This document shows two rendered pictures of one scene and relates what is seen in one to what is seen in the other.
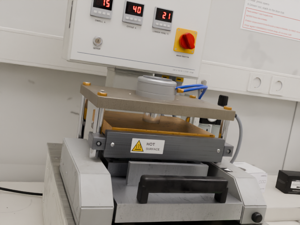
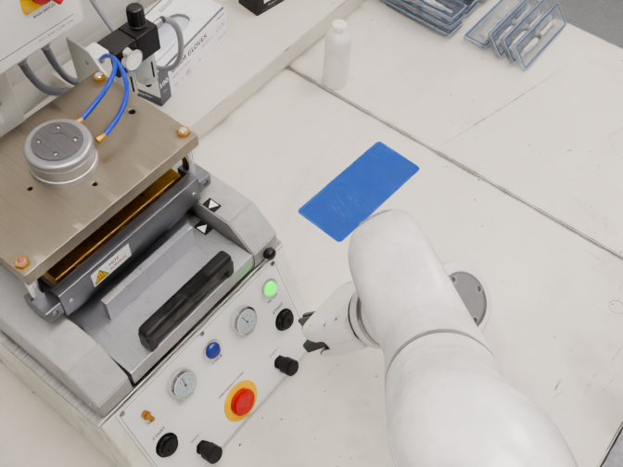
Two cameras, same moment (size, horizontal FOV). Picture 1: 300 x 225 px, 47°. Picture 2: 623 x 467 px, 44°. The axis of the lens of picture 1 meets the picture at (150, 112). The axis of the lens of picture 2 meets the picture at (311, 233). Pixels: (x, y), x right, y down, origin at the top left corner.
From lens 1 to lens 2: 0.64 m
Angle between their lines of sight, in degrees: 53
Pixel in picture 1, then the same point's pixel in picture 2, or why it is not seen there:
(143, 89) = (52, 179)
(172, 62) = (32, 31)
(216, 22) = not seen: outside the picture
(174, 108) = (120, 201)
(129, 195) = (130, 342)
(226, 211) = (236, 276)
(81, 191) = (84, 391)
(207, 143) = (178, 199)
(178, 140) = (144, 228)
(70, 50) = not seen: outside the picture
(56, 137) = not seen: outside the picture
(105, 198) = (114, 376)
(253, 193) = (257, 228)
